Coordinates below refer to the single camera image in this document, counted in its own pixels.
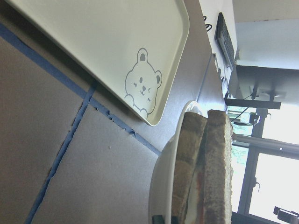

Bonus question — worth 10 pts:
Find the white round plate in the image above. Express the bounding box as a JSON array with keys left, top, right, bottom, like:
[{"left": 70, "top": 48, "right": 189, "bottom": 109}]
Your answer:
[{"left": 148, "top": 101, "right": 203, "bottom": 224}]

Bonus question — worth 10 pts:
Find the bread slice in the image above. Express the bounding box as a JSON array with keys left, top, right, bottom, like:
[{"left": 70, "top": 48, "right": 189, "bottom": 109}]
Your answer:
[
  {"left": 203, "top": 110, "right": 233, "bottom": 224},
  {"left": 171, "top": 112, "right": 207, "bottom": 224}
]

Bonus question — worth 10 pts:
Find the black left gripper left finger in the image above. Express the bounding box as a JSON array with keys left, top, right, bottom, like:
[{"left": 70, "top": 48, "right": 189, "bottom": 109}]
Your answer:
[{"left": 152, "top": 215, "right": 164, "bottom": 224}]

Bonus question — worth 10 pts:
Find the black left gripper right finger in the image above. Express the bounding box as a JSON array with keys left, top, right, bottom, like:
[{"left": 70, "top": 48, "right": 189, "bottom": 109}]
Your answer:
[{"left": 171, "top": 216, "right": 179, "bottom": 224}]

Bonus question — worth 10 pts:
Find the black keyboard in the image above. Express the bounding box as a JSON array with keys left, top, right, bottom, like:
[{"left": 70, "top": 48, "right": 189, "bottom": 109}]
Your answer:
[{"left": 215, "top": 12, "right": 235, "bottom": 70}]

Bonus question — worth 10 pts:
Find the cream bear serving tray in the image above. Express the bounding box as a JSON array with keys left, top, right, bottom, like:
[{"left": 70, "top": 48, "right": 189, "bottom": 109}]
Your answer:
[{"left": 9, "top": 0, "right": 190, "bottom": 126}]

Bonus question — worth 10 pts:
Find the black monitor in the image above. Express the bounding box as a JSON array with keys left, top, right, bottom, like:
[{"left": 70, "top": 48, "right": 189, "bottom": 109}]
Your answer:
[{"left": 225, "top": 65, "right": 299, "bottom": 109}]

